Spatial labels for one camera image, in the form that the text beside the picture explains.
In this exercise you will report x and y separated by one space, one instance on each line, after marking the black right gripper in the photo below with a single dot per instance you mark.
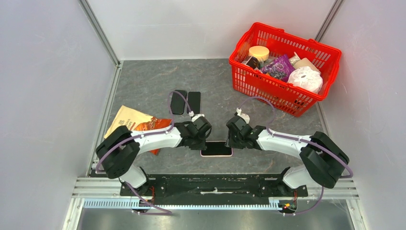
229 143

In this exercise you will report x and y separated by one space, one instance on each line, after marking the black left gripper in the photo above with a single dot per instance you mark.
202 145

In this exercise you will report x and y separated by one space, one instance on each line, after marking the black smartphone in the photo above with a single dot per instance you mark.
194 101

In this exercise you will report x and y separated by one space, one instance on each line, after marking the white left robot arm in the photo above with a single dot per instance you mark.
119 150

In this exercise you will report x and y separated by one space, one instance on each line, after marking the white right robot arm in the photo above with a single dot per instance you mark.
323 162

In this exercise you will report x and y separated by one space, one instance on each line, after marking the red plastic shopping basket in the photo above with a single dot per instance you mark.
284 96

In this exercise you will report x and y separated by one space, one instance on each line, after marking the purple snack packet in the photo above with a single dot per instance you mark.
280 68

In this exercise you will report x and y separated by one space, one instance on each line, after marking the yellow lid jar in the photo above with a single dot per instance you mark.
261 53

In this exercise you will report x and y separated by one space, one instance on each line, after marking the white plastic bag item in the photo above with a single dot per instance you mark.
307 79

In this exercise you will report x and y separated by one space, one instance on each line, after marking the beige box in basket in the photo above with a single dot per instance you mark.
305 63

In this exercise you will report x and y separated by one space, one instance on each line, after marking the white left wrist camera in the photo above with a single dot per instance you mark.
194 116

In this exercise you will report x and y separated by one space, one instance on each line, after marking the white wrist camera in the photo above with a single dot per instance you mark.
244 116
194 116

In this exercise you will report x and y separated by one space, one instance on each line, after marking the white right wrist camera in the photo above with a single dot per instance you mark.
244 116

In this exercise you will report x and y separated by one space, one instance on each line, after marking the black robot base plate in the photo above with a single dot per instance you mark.
217 189

